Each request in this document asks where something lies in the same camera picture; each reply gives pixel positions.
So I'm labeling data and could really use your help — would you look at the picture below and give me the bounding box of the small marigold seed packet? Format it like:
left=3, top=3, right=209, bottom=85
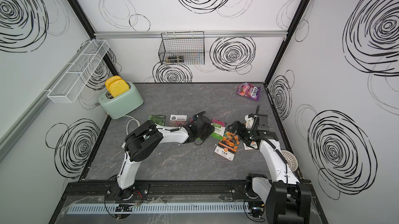
left=243, top=142, right=258, bottom=150

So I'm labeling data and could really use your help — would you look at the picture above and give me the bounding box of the impatiens pink flower packet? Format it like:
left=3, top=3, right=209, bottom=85
left=211, top=119, right=226, bottom=140

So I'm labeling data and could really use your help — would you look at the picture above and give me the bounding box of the mixed flowers seed packet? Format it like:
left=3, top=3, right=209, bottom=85
left=168, top=114, right=187, bottom=127

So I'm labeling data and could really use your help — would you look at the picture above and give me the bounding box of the large marigold seed packet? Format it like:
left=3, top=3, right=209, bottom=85
left=214, top=132, right=241, bottom=161

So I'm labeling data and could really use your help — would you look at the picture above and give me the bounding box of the green vegetable seed packet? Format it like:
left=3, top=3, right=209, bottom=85
left=148, top=114, right=166, bottom=126

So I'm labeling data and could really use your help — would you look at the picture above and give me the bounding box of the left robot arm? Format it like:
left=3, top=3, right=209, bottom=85
left=116, top=111, right=215, bottom=190

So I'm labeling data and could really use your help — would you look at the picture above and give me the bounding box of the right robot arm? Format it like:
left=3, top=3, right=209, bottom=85
left=227, top=112, right=312, bottom=224

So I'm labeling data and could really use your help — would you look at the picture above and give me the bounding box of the purple candy bag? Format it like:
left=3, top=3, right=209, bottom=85
left=236, top=83, right=261, bottom=101

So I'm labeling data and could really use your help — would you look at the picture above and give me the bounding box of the white perforated strainer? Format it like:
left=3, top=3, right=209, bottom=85
left=281, top=150, right=299, bottom=172

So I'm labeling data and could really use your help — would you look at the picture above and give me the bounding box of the dark object in basket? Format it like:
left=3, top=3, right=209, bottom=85
left=165, top=55, right=185, bottom=64

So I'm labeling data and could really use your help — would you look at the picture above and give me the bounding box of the mint green toaster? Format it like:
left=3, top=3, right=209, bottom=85
left=98, top=81, right=144, bottom=119

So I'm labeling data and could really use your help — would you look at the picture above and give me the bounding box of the yellow toast slice front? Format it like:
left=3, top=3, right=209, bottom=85
left=109, top=79, right=130, bottom=98

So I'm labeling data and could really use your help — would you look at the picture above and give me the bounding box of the yellow toast slice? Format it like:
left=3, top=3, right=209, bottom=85
left=109, top=79, right=130, bottom=98
left=105, top=75, right=122, bottom=89

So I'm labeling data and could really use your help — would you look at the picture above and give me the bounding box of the yellow toast slice back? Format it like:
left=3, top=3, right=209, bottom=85
left=105, top=75, right=122, bottom=89

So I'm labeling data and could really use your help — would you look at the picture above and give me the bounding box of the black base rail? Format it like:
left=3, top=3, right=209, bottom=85
left=61, top=180, right=255, bottom=203

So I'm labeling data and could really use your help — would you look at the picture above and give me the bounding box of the white toaster power cable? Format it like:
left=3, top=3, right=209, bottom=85
left=124, top=114, right=141, bottom=136

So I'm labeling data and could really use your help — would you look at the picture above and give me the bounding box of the white slotted cable duct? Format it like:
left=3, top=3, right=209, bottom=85
left=66, top=202, right=249, bottom=215

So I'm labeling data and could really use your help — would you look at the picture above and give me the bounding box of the black wire wall basket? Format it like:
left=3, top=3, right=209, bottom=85
left=158, top=37, right=205, bottom=66

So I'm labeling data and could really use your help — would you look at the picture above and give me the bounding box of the aluminium wall rail back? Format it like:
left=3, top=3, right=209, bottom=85
left=94, top=30, right=288, bottom=39

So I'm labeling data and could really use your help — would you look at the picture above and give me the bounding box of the aluminium wall rail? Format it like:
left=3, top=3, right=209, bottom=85
left=94, top=30, right=288, bottom=39
left=1, top=39, right=92, bottom=163

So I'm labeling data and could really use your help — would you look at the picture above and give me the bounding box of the white wire shelf basket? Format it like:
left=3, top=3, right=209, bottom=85
left=47, top=39, right=110, bottom=103

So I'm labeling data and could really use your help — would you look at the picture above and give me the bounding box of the aluminium wall rail left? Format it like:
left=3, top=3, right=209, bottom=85
left=1, top=39, right=92, bottom=163

